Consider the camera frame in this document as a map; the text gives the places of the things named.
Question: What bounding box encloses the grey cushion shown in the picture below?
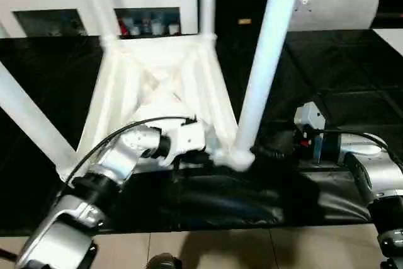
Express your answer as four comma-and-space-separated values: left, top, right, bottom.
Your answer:
287, 0, 382, 31

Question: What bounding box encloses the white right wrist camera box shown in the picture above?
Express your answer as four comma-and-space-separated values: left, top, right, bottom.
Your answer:
294, 102, 326, 132

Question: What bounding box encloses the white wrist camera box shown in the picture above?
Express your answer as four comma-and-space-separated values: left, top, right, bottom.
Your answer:
294, 102, 326, 132
161, 118, 207, 169

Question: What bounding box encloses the white plastic table top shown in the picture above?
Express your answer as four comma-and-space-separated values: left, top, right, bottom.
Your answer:
57, 33, 256, 181

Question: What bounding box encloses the white sheet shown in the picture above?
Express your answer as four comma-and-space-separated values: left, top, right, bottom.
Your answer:
372, 28, 403, 55

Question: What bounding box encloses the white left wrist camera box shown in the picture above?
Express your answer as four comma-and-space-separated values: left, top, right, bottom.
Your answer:
161, 118, 207, 169

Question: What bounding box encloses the black work mat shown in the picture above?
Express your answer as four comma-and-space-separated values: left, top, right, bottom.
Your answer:
0, 30, 403, 232

